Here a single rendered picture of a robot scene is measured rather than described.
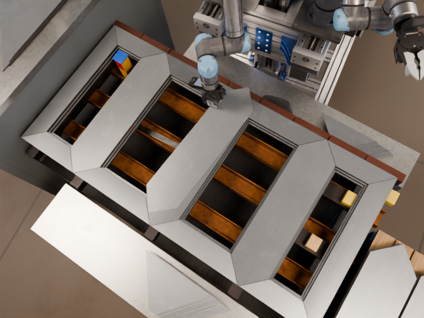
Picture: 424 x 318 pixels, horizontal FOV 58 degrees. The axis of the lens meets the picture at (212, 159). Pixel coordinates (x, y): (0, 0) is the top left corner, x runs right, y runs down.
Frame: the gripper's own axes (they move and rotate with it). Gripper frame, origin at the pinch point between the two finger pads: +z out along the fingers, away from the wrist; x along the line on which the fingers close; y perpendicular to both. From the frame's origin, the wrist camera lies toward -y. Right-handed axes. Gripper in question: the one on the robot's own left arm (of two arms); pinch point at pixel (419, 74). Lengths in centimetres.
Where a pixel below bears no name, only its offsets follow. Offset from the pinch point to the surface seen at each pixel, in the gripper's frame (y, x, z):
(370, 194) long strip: 60, 7, 21
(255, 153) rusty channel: 71, 55, -5
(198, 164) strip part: 50, 79, 5
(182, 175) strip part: 49, 86, 11
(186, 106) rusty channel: 66, 89, -32
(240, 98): 53, 59, -26
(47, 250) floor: 120, 199, 34
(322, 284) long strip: 57, 30, 57
